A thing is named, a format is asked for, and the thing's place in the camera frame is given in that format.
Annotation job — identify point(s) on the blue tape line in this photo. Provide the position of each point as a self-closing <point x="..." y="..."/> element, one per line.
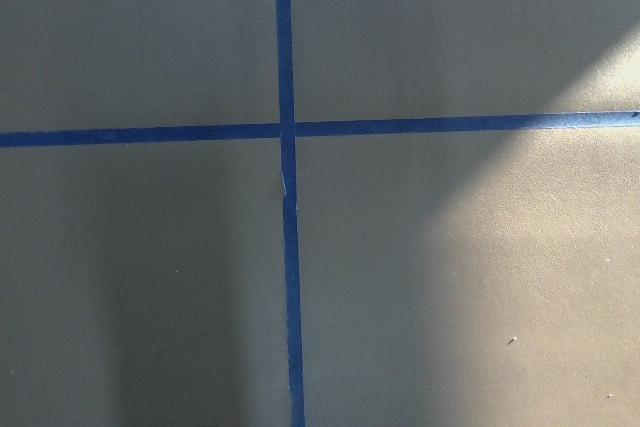
<point x="283" y="47"/>
<point x="150" y="136"/>

